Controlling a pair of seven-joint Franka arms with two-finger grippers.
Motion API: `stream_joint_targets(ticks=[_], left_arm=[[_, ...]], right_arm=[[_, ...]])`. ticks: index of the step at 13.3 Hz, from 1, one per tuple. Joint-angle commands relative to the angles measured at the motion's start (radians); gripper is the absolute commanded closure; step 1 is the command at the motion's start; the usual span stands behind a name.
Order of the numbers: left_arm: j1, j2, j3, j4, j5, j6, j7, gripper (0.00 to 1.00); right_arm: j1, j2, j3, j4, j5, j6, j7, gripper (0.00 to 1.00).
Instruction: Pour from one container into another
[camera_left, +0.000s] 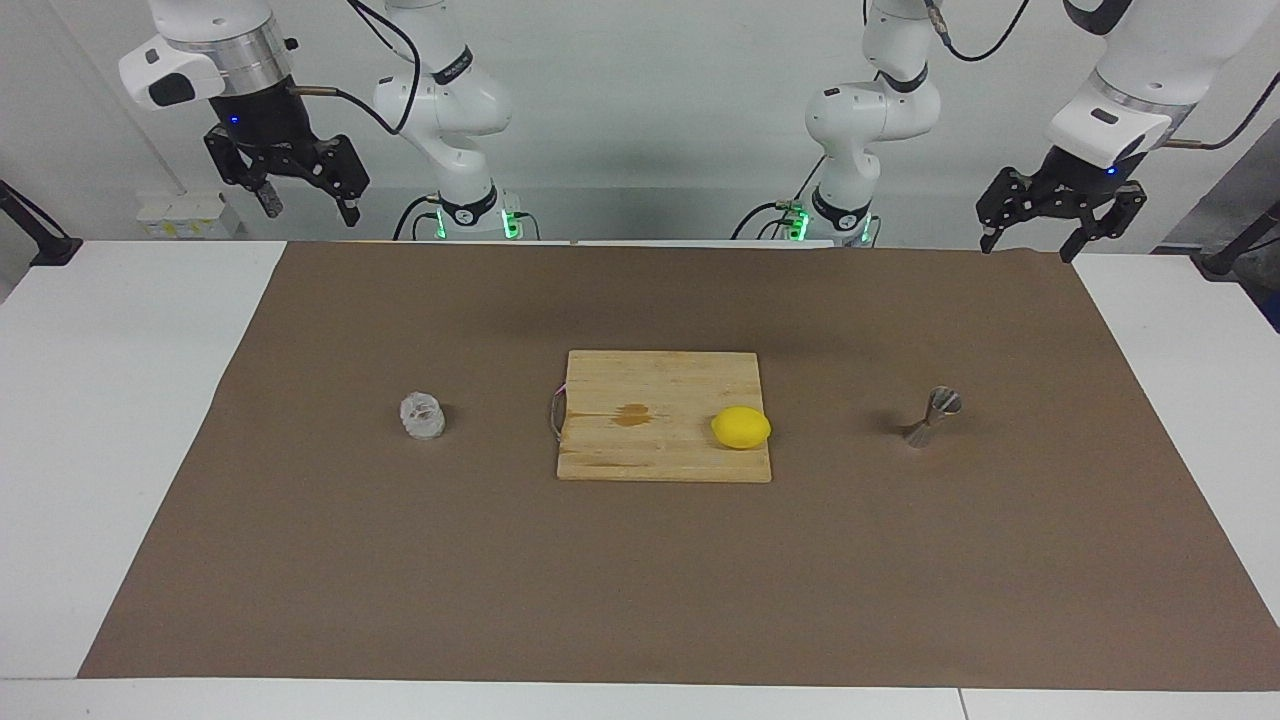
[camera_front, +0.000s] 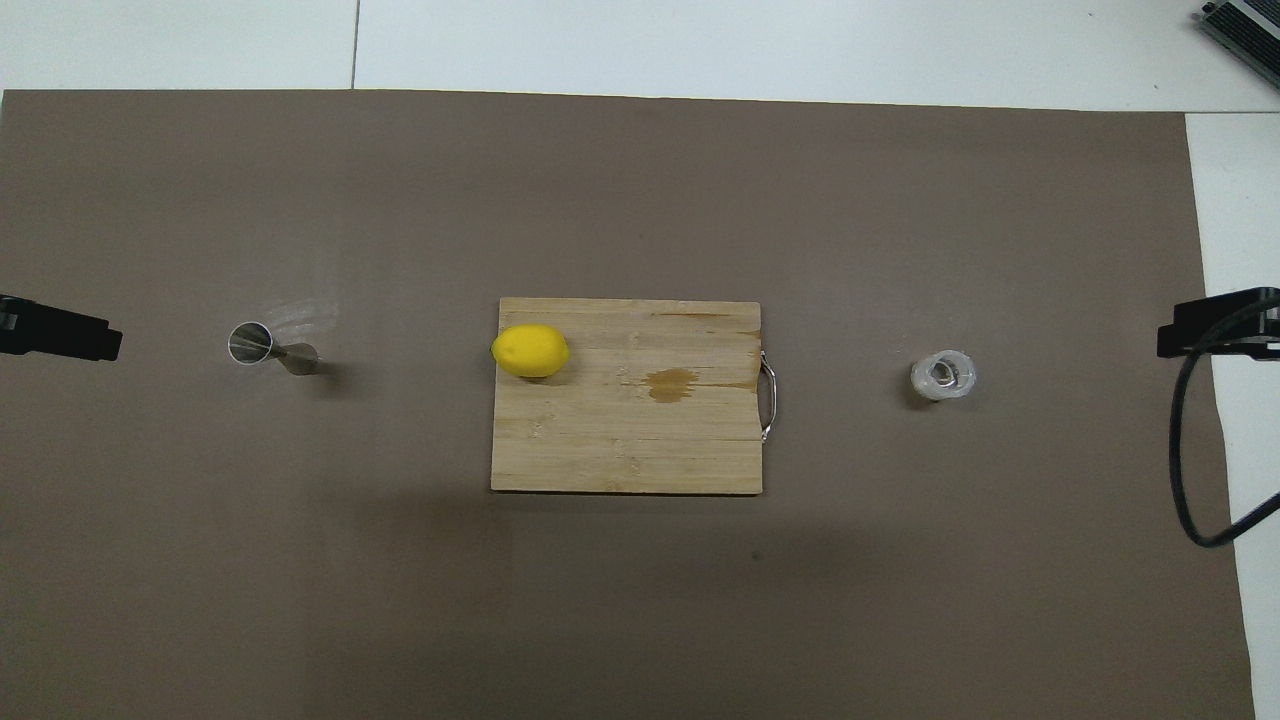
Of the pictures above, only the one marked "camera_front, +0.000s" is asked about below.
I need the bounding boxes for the yellow lemon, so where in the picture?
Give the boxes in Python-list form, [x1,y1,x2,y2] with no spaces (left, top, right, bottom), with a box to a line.
[491,324,571,379]

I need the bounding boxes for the brown paper table mat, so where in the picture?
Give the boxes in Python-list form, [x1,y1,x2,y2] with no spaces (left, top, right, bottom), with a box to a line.
[0,88,1257,720]

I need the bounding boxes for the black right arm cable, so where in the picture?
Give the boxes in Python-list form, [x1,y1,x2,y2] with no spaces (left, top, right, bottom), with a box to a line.
[1168,298,1280,548]

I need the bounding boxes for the clear glass cup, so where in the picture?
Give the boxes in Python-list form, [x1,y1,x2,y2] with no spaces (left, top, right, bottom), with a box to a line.
[909,350,979,402]

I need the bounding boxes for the steel double jigger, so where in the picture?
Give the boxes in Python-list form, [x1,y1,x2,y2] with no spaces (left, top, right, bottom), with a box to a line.
[228,321,321,377]

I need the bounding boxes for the grey ribbed metal device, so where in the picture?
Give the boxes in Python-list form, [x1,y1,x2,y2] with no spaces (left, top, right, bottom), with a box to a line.
[1198,0,1280,93]

